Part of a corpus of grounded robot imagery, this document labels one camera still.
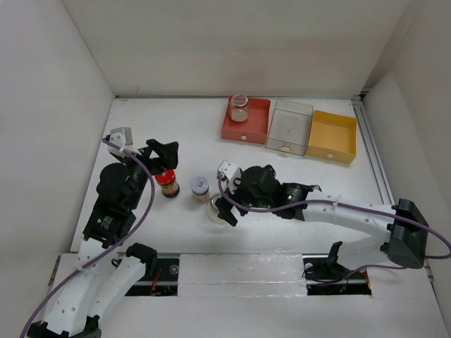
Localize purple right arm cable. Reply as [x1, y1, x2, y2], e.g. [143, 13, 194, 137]
[217, 175, 451, 279]

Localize yellow plastic tray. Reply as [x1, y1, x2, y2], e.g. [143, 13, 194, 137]
[306, 110, 357, 165]

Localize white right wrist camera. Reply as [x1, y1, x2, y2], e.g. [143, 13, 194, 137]
[217, 160, 242, 194]

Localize silver rim glass jar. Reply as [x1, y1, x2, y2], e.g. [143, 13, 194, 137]
[207, 194, 227, 225]

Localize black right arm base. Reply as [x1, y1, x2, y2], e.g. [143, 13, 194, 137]
[302, 257, 372, 296]

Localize red lid sauce jar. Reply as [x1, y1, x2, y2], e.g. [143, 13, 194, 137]
[154, 170, 180, 199]

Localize red plastic tray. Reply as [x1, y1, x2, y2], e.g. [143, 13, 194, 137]
[221, 96, 271, 144]

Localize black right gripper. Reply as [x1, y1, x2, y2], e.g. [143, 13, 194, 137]
[216, 175, 273, 225]

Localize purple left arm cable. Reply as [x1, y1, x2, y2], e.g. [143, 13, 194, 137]
[19, 137, 158, 338]

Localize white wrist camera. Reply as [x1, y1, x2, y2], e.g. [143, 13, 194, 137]
[108, 127, 133, 155]
[217, 160, 242, 194]

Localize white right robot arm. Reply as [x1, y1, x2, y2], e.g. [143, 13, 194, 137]
[215, 161, 428, 277]

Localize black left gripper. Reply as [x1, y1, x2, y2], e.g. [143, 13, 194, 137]
[117, 138, 178, 208]

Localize white lid small jar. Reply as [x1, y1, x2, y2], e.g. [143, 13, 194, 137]
[191, 176, 210, 203]

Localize clear plastic tray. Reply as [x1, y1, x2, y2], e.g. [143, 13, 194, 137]
[266, 99, 314, 156]

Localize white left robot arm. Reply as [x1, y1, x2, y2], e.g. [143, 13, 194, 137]
[20, 133, 179, 337]

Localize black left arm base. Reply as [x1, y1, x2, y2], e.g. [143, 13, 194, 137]
[125, 256, 180, 296]

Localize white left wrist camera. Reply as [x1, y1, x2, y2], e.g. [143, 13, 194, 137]
[108, 127, 133, 155]

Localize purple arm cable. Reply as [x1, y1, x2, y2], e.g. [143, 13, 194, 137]
[217, 175, 451, 279]
[19, 137, 158, 338]

